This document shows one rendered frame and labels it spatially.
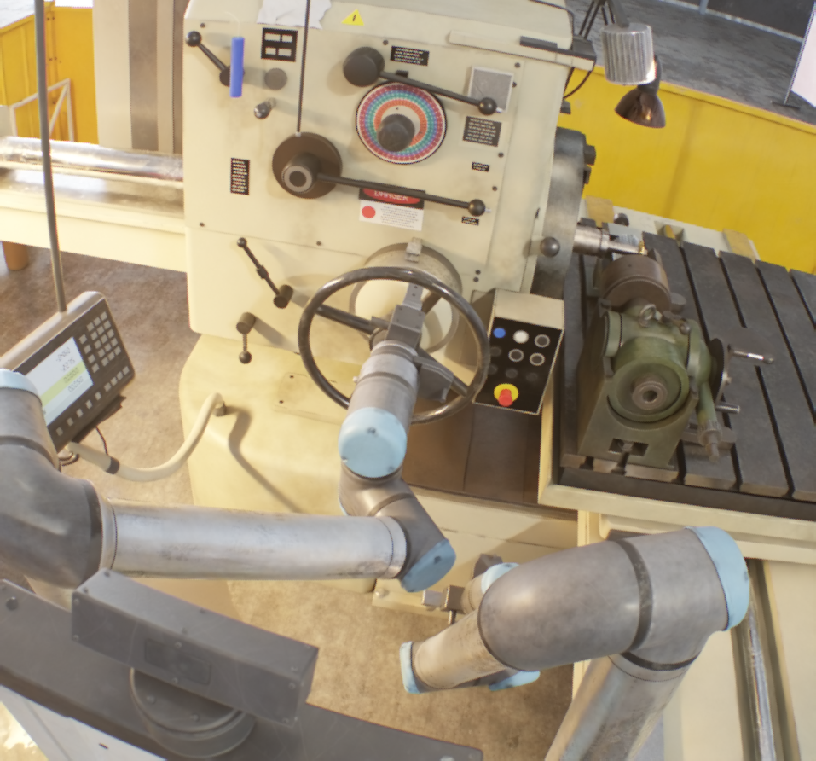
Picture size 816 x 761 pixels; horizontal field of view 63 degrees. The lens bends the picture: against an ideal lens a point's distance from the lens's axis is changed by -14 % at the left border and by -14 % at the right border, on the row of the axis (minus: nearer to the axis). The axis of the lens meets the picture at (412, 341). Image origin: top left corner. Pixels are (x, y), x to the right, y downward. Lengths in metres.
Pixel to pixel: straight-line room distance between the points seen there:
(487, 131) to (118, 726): 1.24
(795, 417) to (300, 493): 1.47
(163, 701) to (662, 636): 0.48
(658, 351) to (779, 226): 2.89
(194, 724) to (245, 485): 1.92
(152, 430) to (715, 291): 2.23
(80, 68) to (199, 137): 3.14
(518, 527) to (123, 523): 1.60
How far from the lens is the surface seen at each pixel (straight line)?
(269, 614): 2.56
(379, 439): 1.00
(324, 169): 1.52
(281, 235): 1.65
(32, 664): 0.50
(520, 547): 2.28
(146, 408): 3.23
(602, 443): 1.75
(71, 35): 4.67
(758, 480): 1.93
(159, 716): 0.41
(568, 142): 1.83
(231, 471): 2.29
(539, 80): 1.42
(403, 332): 1.14
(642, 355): 1.63
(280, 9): 1.49
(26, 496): 0.73
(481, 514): 2.18
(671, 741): 1.78
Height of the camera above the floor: 2.21
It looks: 38 degrees down
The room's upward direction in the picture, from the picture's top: 9 degrees clockwise
